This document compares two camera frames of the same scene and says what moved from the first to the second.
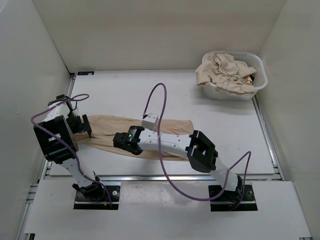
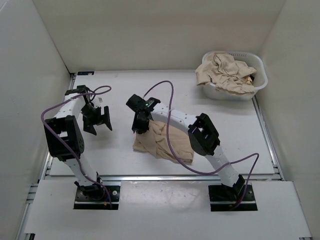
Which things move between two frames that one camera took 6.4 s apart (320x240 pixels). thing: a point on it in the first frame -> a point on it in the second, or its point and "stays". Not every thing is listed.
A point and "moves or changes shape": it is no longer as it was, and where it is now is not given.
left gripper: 82,127 -> 88,126
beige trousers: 102,128 moves or changes shape
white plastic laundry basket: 260,78 stays
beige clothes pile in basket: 226,74 stays
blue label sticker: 85,73 stays
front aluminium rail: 157,178 stays
